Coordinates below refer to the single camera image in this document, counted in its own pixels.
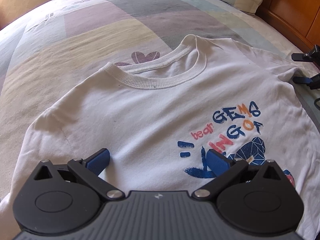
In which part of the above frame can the white printed t-shirt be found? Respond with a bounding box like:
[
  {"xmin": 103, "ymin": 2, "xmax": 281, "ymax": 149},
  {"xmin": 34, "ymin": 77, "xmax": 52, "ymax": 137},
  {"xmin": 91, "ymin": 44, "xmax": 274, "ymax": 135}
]
[{"xmin": 1, "ymin": 35, "xmax": 319, "ymax": 239}]

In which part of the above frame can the wooden headboard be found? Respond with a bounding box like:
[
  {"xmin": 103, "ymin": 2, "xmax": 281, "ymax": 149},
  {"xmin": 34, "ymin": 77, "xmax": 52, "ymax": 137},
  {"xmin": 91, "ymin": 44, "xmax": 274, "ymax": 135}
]
[{"xmin": 256, "ymin": 0, "xmax": 319, "ymax": 52}]

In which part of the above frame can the patchwork pastel bed sheet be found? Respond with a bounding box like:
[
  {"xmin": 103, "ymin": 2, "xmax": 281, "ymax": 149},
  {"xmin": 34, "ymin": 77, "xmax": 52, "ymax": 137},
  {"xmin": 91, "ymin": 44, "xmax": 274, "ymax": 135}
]
[{"xmin": 0, "ymin": 0, "xmax": 320, "ymax": 198}]

